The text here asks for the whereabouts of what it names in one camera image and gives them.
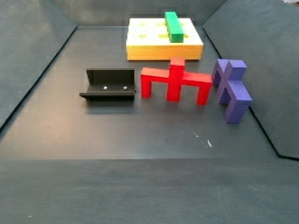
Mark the black angle bracket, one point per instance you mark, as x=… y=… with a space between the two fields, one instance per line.
x=110 y=84

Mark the yellow slotted board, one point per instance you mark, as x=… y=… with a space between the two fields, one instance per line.
x=147 y=41

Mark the purple cross-shaped block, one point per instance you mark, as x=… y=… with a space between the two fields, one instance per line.
x=227 y=78

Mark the green long block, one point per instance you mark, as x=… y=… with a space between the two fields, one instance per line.
x=174 y=27

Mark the red cross-shaped block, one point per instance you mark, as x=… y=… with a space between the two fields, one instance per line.
x=177 y=78

